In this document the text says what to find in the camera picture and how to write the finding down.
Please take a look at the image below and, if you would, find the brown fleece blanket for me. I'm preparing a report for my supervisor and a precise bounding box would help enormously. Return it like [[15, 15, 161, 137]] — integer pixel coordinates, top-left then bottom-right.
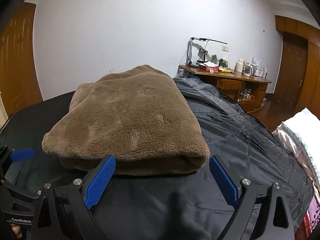
[[42, 65, 210, 176]]

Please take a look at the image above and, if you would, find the person left hand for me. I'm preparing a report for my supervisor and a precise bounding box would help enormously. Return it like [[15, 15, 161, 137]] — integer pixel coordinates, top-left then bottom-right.
[[10, 224, 23, 239]]

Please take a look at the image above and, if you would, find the dark bed cover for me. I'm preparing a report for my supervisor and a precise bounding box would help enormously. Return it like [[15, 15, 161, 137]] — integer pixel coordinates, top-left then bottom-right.
[[1, 79, 313, 239]]

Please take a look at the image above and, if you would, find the white floral pillow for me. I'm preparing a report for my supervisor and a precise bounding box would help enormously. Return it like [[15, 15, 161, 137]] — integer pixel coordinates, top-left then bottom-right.
[[272, 108, 319, 187]]

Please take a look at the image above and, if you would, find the wooden desk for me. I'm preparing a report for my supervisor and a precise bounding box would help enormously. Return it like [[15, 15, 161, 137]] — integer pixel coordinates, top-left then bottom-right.
[[179, 65, 271, 113]]

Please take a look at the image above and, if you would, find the white electric kettle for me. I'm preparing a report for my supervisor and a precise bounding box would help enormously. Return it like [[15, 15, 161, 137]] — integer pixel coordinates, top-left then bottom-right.
[[243, 64, 256, 77]]

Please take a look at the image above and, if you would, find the yellow box on desk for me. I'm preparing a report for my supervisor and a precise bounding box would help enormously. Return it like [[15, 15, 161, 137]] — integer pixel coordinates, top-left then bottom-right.
[[219, 67, 232, 73]]

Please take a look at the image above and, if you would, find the white thermos bottle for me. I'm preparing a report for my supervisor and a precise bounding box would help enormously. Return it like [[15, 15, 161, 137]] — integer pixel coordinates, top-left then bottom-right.
[[235, 59, 245, 73]]

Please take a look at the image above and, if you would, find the red tissue box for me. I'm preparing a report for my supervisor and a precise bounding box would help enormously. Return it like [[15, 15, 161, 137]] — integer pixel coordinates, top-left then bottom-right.
[[198, 63, 219, 73]]

